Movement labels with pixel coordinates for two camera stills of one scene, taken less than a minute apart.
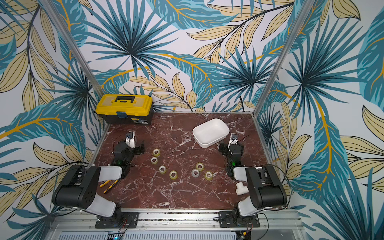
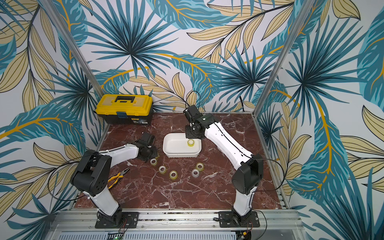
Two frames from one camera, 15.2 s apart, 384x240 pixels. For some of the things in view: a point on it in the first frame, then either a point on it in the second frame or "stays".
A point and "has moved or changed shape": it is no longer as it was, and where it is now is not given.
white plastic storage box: x=208 y=133 has moved or changed shape
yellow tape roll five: x=199 y=166 stays
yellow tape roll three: x=162 y=169 stays
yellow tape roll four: x=173 y=174 stays
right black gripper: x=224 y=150 → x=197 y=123
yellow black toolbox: x=126 y=108 stays
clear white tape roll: x=195 y=173 stays
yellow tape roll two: x=154 y=160 stays
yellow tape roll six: x=208 y=175 → x=190 y=143
